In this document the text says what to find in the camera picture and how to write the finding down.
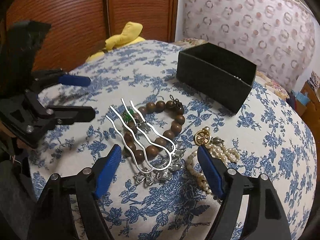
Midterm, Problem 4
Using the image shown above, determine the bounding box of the silver wavy hair fork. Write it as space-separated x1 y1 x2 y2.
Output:
107 96 185 186

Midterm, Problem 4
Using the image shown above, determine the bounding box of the white pearl necklace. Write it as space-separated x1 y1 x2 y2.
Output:
186 142 241 196

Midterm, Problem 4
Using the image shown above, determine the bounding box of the brown wooden bead bracelet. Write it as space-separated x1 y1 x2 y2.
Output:
122 100 186 164

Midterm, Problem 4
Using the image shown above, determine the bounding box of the small dark metal brooch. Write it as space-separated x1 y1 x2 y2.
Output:
210 137 224 145

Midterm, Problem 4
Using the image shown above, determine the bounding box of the gold ring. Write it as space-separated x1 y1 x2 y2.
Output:
194 126 212 147

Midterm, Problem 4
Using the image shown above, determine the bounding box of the black square jewelry box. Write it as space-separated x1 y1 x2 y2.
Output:
176 43 257 114

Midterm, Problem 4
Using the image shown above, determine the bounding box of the wooden louvered wardrobe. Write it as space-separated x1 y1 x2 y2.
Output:
1 0 178 71

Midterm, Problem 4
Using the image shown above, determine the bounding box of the yellow plush toy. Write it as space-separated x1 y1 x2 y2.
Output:
85 22 145 63

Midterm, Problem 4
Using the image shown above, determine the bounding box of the blue floral tablecloth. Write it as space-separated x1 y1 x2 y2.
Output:
29 40 317 239

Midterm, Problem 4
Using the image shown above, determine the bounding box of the wooden sideboard cabinet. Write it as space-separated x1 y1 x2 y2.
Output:
296 81 319 140

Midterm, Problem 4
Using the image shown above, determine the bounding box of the blue gift bag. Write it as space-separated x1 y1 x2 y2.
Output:
291 90 310 117

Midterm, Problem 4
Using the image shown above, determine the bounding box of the pink circle patterned curtain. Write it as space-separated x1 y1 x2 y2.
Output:
183 0 316 90

